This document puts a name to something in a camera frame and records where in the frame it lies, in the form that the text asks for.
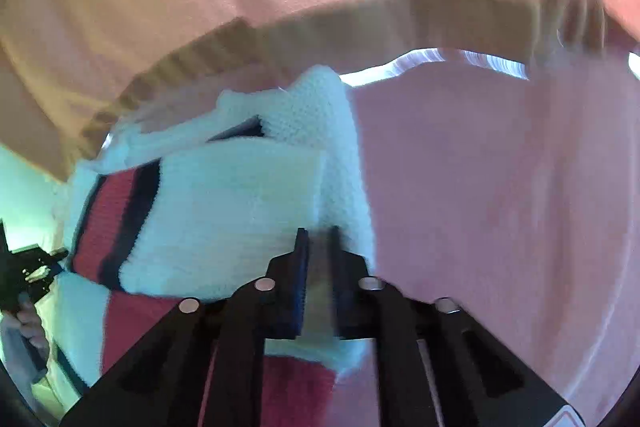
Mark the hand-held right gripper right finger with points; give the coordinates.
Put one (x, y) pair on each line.
(343, 297)

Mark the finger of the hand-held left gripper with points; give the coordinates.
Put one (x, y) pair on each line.
(50, 259)

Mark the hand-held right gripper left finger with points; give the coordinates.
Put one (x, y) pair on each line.
(300, 297)

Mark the white knit sweater red stripes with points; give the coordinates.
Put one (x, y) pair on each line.
(225, 207)

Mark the person's left forearm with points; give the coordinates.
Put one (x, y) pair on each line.
(17, 357)

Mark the person's left hand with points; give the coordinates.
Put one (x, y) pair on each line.
(32, 327)

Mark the pink fleece blanket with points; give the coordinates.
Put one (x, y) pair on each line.
(500, 187)

